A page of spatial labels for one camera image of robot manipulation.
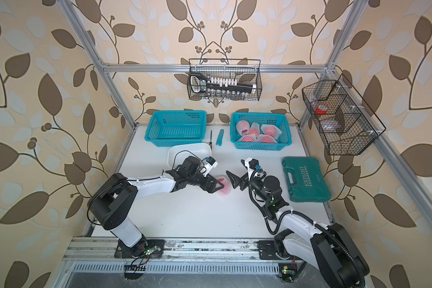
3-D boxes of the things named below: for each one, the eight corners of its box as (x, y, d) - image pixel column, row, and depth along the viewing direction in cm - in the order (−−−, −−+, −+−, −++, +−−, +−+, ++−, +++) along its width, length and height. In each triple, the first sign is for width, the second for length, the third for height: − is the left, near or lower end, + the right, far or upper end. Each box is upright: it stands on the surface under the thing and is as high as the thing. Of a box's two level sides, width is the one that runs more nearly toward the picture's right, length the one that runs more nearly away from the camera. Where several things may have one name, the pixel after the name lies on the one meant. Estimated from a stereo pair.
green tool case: (290, 201, 89) (293, 198, 85) (280, 161, 104) (283, 156, 100) (331, 201, 88) (336, 198, 85) (315, 161, 104) (319, 156, 100)
